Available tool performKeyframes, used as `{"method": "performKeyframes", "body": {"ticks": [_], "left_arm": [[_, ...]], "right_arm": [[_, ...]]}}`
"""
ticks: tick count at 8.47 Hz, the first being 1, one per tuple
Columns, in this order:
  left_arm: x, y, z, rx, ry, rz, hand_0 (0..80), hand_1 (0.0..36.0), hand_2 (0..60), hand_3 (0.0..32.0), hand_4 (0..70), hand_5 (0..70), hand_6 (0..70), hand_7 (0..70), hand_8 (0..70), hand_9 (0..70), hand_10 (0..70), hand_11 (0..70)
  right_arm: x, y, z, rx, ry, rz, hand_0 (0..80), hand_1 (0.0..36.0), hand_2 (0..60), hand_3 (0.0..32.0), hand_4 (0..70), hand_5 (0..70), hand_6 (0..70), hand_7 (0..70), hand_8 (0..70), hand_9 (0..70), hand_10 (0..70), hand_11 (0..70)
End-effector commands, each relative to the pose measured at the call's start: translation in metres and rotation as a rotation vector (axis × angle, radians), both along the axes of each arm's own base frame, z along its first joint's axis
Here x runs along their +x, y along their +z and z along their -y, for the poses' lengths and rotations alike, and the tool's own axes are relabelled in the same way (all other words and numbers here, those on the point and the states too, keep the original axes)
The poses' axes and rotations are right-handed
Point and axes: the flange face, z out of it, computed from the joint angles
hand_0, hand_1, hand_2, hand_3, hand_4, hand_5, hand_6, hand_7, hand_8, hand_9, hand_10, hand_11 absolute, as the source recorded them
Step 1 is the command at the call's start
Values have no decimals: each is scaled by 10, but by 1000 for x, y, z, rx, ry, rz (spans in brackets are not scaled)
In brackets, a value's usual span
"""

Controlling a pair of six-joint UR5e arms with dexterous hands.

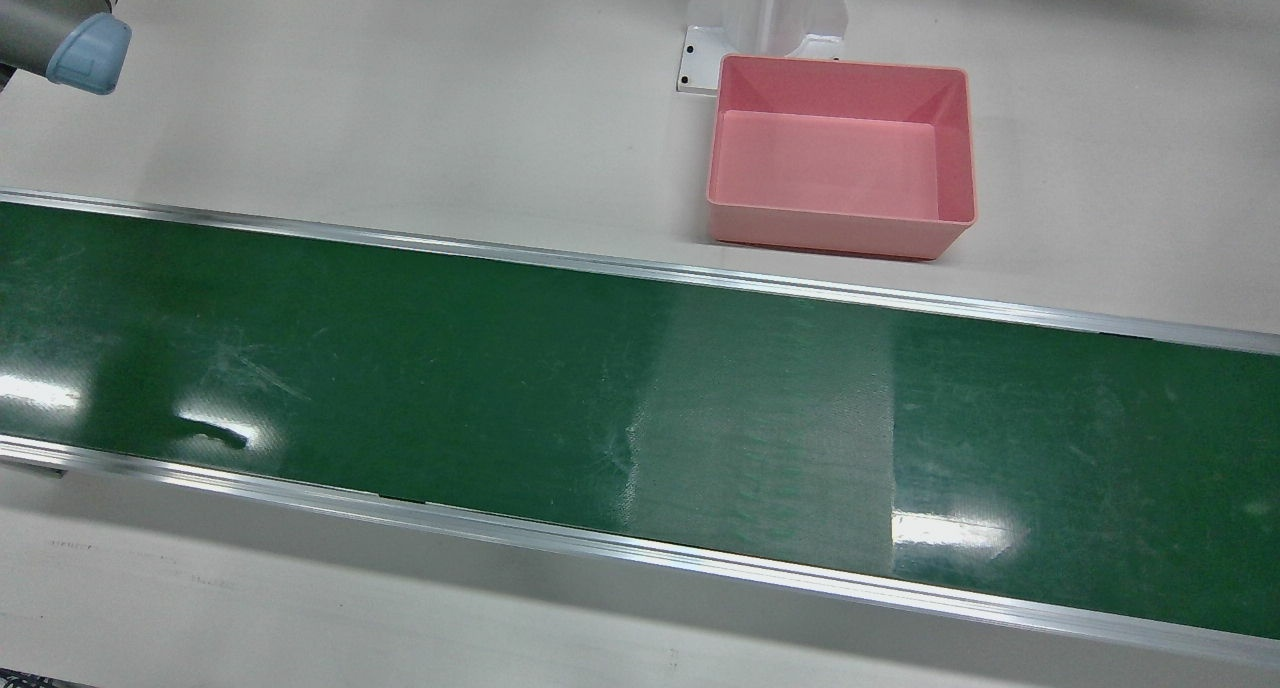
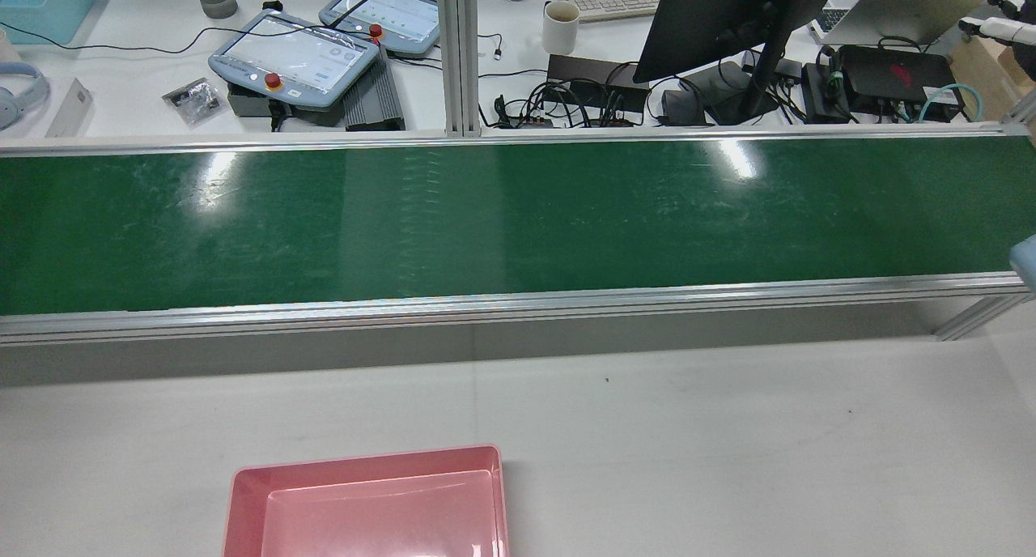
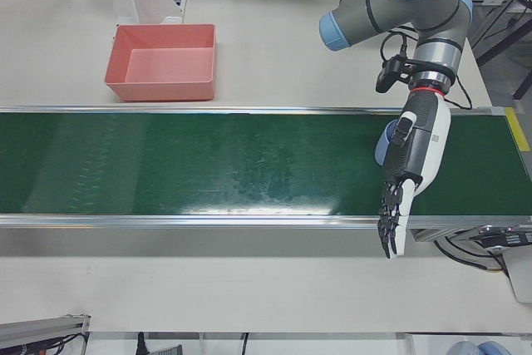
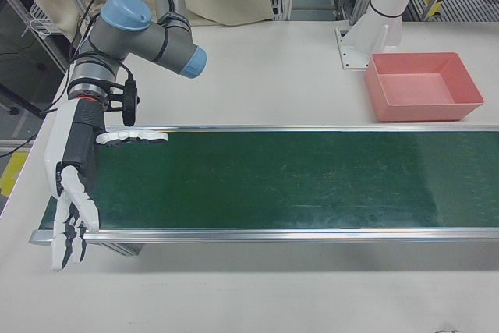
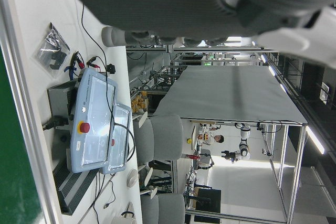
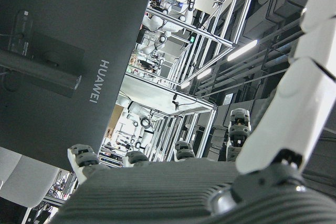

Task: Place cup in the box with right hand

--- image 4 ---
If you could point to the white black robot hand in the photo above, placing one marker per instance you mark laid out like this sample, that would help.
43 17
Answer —
78 146

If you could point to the pink plastic box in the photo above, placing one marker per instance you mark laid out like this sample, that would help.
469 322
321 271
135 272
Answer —
413 93

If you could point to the green conveyor belt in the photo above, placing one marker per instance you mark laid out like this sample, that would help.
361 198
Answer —
273 181

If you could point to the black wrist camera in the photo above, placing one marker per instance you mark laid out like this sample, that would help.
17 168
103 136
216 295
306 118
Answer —
128 103

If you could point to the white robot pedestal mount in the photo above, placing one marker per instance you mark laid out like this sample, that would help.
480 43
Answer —
384 5

